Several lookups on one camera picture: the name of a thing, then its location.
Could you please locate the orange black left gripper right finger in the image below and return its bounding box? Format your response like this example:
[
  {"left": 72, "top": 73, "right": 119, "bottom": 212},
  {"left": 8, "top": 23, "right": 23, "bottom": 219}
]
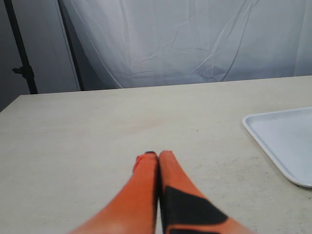
[{"left": 158, "top": 151, "right": 253, "bottom": 234}]

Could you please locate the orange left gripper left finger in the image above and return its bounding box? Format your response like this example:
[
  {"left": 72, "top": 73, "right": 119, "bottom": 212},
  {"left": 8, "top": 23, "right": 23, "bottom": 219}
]
[{"left": 71, "top": 152, "right": 158, "bottom": 234}]

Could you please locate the white rectangular plastic tray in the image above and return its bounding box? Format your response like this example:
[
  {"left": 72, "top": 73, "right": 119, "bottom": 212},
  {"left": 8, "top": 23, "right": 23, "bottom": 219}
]
[{"left": 242, "top": 107, "right": 312, "bottom": 188}]

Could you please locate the white wrinkled backdrop cloth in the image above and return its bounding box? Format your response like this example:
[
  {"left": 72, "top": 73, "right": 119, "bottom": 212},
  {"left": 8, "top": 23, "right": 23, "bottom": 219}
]
[{"left": 60, "top": 0, "right": 312, "bottom": 90}]

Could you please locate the black stand pole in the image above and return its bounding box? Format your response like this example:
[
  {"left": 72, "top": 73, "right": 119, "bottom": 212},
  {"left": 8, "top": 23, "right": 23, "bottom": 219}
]
[{"left": 3, "top": 0, "right": 38, "bottom": 95}]

